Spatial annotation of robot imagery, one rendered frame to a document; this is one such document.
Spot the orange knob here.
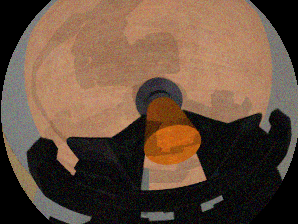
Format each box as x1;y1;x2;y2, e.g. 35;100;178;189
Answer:
144;97;201;165

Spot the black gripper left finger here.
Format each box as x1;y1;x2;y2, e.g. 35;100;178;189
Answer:
67;115;146;190

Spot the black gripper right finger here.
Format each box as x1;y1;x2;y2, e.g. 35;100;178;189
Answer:
182;111;262;180

